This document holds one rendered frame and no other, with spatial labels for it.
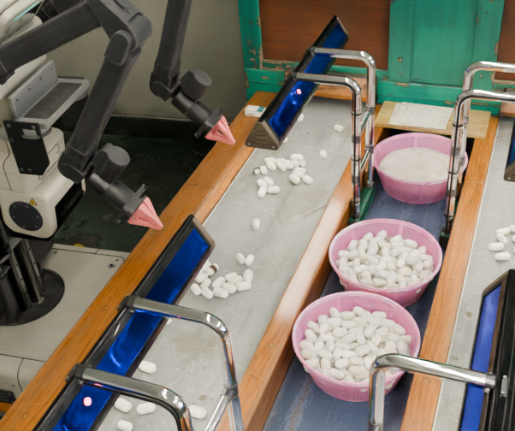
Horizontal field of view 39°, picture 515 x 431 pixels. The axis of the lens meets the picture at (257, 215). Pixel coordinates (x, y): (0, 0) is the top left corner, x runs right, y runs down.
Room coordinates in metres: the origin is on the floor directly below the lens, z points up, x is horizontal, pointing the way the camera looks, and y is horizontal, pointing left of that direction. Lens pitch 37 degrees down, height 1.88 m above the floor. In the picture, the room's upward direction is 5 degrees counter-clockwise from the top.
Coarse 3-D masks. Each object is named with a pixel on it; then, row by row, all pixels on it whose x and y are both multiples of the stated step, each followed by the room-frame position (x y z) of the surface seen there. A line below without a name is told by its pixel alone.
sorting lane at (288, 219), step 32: (320, 128) 1.97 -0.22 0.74; (256, 160) 1.82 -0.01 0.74; (320, 160) 1.78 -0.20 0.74; (256, 192) 1.65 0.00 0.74; (288, 192) 1.63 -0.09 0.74; (320, 192) 1.62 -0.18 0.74; (224, 224) 1.52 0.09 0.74; (288, 224) 1.49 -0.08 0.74; (224, 256) 1.39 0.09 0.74; (256, 256) 1.37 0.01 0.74; (288, 256) 1.36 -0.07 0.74; (256, 288) 1.25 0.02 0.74; (224, 320) 1.16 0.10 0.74; (256, 320) 1.15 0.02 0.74; (160, 352) 1.08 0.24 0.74; (192, 352) 1.07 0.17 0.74; (160, 384) 0.99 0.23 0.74; (192, 384) 0.98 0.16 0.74; (128, 416) 0.92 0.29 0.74; (160, 416) 0.91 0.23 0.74
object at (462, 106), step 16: (480, 64) 1.55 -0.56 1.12; (496, 64) 1.54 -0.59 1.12; (512, 64) 1.53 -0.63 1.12; (464, 80) 1.57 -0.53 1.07; (464, 96) 1.42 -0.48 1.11; (480, 96) 1.41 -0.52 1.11; (496, 96) 1.39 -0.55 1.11; (512, 96) 1.38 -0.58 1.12; (464, 112) 1.43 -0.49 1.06; (464, 128) 1.52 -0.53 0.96; (464, 144) 1.56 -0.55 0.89; (464, 160) 1.57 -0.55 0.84; (448, 176) 1.43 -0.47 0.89; (448, 192) 1.43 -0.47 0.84; (448, 208) 1.42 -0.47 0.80; (448, 224) 1.42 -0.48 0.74
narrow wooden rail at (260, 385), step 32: (384, 128) 1.92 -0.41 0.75; (320, 224) 1.45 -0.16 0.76; (320, 256) 1.32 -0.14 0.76; (288, 288) 1.22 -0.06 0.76; (320, 288) 1.28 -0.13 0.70; (288, 320) 1.12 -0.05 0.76; (256, 352) 1.03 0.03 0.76; (288, 352) 1.06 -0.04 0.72; (256, 384) 0.95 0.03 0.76; (224, 416) 0.88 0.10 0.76; (256, 416) 0.89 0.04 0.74
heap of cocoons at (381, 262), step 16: (352, 240) 1.40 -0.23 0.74; (368, 240) 1.40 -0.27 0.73; (384, 240) 1.40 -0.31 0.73; (400, 240) 1.39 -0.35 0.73; (352, 256) 1.34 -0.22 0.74; (368, 256) 1.33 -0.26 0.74; (384, 256) 1.33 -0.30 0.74; (400, 256) 1.32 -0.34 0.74; (416, 256) 1.32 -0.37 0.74; (352, 272) 1.27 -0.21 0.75; (368, 272) 1.27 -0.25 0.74; (384, 272) 1.27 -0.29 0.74; (400, 272) 1.26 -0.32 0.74; (416, 272) 1.27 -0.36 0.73; (432, 272) 1.27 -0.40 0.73; (384, 288) 1.21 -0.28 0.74
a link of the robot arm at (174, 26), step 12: (168, 0) 1.80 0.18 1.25; (180, 0) 1.78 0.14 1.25; (168, 12) 1.79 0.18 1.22; (180, 12) 1.78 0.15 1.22; (168, 24) 1.79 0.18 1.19; (180, 24) 1.78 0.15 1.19; (168, 36) 1.79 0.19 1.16; (180, 36) 1.78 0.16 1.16; (168, 48) 1.79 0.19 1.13; (180, 48) 1.80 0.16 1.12; (156, 60) 1.80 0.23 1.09; (168, 60) 1.79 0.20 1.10; (180, 60) 1.81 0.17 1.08; (156, 72) 1.79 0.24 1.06; (168, 72) 1.78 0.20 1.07; (180, 72) 1.83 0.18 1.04; (168, 84) 1.78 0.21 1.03
